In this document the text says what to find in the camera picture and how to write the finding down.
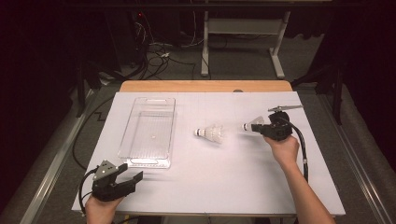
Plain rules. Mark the aluminium floor rail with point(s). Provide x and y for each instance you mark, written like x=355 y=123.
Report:
x=358 y=155
x=59 y=155

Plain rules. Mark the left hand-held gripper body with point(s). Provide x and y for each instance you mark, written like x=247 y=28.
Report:
x=107 y=189

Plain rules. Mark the black stand leg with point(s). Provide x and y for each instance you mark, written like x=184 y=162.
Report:
x=337 y=93
x=81 y=93

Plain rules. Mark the person's left hand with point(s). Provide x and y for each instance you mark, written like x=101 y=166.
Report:
x=101 y=211

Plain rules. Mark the dark round table grommet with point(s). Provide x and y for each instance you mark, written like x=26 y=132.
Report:
x=238 y=90

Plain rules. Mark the dark equipment box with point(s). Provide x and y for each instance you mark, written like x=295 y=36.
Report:
x=124 y=40

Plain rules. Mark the white table cover board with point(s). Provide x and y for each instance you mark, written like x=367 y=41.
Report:
x=202 y=193

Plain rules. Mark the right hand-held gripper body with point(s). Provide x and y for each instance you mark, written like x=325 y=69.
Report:
x=277 y=129

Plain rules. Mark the person's right hand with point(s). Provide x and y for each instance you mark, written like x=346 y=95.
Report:
x=285 y=151

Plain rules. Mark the clear plastic tray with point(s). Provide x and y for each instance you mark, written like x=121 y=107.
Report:
x=149 y=133

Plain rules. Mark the white metal stand frame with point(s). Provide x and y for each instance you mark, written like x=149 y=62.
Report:
x=244 y=26

